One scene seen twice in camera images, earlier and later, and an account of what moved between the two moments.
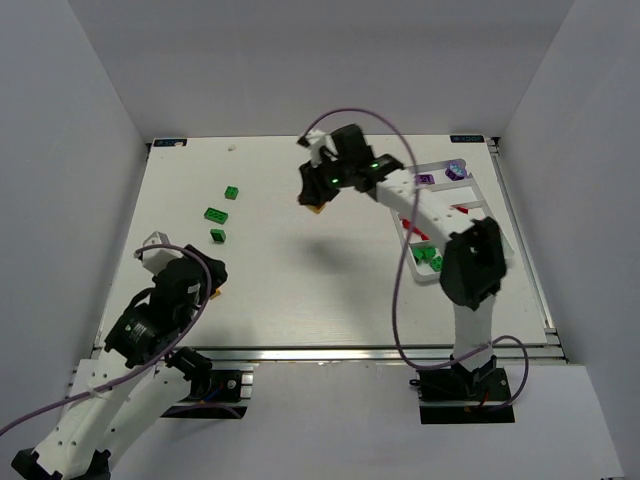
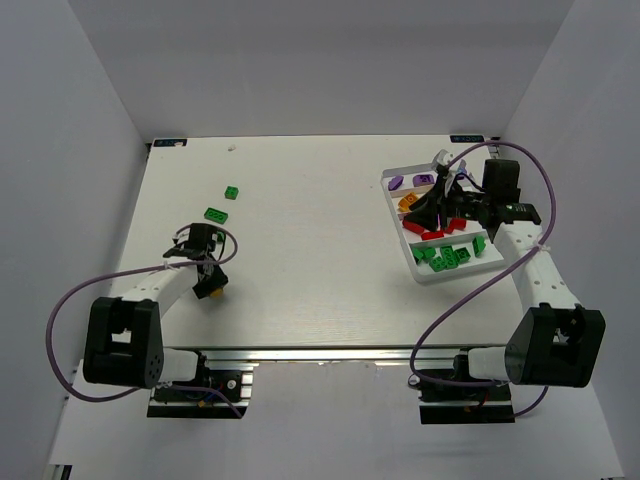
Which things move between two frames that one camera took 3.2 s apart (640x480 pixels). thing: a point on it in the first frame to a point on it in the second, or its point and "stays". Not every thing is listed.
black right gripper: [310, 187] to [445, 201]
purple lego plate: [424, 179] stays
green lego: [429, 252] stays
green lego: [438, 263] stays
